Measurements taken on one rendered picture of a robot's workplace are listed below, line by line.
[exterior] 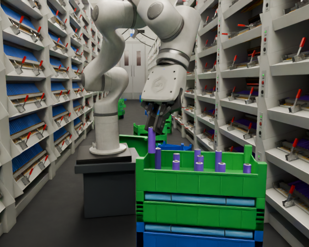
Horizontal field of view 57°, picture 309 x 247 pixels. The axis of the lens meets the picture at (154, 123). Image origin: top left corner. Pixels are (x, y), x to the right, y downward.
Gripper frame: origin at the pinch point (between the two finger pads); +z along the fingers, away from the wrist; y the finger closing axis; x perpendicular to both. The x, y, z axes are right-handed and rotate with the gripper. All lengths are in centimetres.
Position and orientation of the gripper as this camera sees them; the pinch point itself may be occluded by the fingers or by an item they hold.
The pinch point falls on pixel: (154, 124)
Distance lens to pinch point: 70.2
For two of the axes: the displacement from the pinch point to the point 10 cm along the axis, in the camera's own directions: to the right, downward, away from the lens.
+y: 7.8, 0.9, -6.2
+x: 5.6, 3.3, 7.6
